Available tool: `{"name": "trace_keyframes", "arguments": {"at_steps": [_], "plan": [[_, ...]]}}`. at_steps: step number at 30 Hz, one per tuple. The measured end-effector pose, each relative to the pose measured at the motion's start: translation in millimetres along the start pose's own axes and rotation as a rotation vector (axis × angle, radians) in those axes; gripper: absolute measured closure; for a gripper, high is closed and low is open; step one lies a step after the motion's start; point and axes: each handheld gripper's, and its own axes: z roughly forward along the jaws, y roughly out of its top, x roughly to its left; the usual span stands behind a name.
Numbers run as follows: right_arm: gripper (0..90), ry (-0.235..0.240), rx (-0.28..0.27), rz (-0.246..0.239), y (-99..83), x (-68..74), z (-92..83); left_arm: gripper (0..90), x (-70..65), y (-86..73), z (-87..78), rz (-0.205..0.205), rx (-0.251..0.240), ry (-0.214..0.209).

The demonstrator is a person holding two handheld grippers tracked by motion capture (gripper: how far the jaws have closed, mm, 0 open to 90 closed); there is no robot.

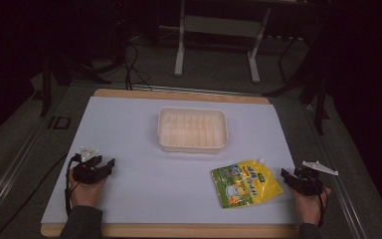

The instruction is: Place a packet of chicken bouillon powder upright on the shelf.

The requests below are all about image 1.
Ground white metal table frame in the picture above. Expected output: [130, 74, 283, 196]
[173, 0, 274, 85]

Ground black metal stand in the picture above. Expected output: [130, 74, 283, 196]
[262, 31, 333, 136]

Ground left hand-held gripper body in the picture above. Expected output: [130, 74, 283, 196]
[72, 145, 104, 185]

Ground long black floor cable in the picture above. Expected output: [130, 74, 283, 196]
[0, 153, 68, 239]

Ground white table mat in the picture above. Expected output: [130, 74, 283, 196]
[40, 96, 300, 226]

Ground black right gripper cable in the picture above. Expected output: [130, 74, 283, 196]
[313, 177, 329, 229]

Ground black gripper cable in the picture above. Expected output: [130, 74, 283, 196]
[313, 177, 329, 229]
[64, 152, 82, 217]

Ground person's right hand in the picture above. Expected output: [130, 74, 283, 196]
[289, 185, 332, 227]

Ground white plastic basket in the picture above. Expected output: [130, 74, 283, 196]
[156, 106, 230, 154]

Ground person's left hand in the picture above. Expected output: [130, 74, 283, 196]
[68, 168, 109, 209]

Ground yellow green spouted pouch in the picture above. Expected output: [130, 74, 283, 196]
[210, 157, 285, 210]

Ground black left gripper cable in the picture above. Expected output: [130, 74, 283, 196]
[64, 152, 82, 217]

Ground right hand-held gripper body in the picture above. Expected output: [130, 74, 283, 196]
[292, 160, 339, 197]

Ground metal floor rail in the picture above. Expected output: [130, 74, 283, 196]
[301, 103, 370, 239]
[0, 108, 72, 230]

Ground black floor cables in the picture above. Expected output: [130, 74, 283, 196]
[121, 42, 154, 92]

